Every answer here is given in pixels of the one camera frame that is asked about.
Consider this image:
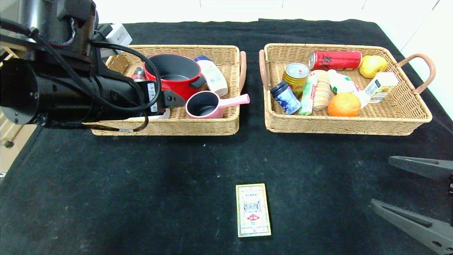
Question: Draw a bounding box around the white bottle blue cap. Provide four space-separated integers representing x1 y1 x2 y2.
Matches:
194 55 229 97

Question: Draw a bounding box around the grey metal shelf unit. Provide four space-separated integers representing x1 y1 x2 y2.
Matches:
0 0 22 22

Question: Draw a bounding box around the wicker basket with brown handles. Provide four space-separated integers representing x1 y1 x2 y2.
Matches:
85 45 247 136
258 43 436 136

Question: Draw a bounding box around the pink saucepan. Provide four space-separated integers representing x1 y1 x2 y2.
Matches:
186 91 250 119

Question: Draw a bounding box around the orange fruit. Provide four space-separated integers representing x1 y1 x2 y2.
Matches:
327 92 361 117

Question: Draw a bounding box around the white yogurt drink bottle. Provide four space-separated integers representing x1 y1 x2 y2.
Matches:
328 69 370 107

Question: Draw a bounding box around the light wooden rack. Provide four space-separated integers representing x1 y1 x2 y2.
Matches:
0 46 38 149

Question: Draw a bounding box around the gold Red Bull can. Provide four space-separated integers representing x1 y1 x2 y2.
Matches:
282 63 310 99

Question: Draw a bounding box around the sandwich biscuits roll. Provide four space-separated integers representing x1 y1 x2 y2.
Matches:
311 69 332 111

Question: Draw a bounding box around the thin cable white tip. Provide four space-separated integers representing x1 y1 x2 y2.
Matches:
83 113 149 134

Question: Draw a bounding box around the Hi-Chew candy stick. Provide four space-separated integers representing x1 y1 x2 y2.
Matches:
299 73 318 116

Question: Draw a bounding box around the red soda can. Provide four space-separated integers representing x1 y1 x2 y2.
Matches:
308 51 362 71

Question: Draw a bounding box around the red black cooking pot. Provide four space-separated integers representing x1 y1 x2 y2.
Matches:
143 53 207 101

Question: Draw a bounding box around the playing card box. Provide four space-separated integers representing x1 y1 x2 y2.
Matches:
236 183 272 238

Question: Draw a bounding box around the black tablecloth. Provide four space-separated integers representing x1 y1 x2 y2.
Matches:
0 19 453 255

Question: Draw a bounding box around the yellow pear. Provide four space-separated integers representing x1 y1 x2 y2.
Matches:
359 55 388 79

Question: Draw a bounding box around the blue chewing gum bottle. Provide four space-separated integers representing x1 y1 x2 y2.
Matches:
270 81 302 115

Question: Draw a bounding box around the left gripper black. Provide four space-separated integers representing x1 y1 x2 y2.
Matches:
103 78 186 120

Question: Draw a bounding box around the white green juice carton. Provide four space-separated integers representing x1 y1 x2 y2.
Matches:
363 72 399 104

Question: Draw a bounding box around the white bowl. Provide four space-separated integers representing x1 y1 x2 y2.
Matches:
148 108 171 120

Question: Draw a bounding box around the black red cleanser tube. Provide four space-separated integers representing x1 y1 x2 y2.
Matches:
132 67 147 83

